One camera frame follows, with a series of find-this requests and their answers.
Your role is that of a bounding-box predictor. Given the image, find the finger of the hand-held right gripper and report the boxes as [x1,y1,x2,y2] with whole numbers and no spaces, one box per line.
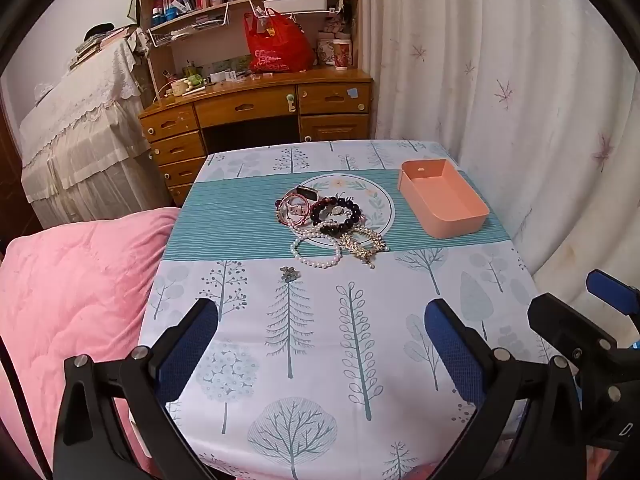
[527,292,626,376]
[586,269,640,333]

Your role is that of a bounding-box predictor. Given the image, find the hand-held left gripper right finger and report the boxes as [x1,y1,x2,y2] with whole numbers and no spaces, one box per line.
[424,298,583,480]

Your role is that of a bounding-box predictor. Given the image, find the clear bangle bracelet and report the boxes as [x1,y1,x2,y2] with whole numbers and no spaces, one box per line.
[282,185,321,217]

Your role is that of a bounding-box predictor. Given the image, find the red and white paper cup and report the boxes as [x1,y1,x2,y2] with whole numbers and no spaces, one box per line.
[331,39,354,70]

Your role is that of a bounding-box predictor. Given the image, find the white wire basket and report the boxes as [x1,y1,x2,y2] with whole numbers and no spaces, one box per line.
[147,2,231,47]

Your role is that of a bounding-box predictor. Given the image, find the white lace furniture cover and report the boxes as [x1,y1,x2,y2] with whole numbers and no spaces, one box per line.
[20,35,167,229]

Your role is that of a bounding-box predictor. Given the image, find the black bead bracelet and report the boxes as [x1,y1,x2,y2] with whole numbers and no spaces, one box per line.
[310,196,363,237]

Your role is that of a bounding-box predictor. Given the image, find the tree print tablecloth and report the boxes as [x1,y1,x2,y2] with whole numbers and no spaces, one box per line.
[137,139,543,480]

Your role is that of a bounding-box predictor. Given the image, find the pink blanket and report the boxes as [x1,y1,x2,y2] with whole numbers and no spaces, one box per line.
[0,207,182,480]

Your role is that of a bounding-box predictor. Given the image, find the pink plastic box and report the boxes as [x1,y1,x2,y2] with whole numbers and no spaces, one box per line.
[397,158,491,239]

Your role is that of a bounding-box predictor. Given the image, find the wooden desk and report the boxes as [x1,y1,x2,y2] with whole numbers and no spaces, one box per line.
[139,67,375,207]

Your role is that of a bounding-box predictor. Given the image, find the wooden door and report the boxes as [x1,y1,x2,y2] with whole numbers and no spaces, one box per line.
[0,85,42,241]

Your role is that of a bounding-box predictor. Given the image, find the stack of books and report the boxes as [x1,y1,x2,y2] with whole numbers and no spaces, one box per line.
[67,24,140,69]

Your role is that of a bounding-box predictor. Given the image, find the white floral curtain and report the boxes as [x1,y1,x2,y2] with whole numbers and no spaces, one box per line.
[360,0,640,331]

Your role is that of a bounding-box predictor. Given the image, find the wooden bookshelf hutch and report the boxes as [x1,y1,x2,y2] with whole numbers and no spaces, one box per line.
[136,0,362,83]

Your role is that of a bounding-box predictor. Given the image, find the white pearl bracelet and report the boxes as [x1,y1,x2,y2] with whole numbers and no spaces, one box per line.
[290,232,344,270]

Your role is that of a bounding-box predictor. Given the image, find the red plastic bag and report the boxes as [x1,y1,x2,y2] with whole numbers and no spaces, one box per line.
[243,8,316,74]

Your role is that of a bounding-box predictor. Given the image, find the white storage tray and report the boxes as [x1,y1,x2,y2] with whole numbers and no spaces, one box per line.
[270,0,331,14]

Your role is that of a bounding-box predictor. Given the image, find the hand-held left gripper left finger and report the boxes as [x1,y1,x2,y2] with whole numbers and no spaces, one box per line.
[52,297,221,480]

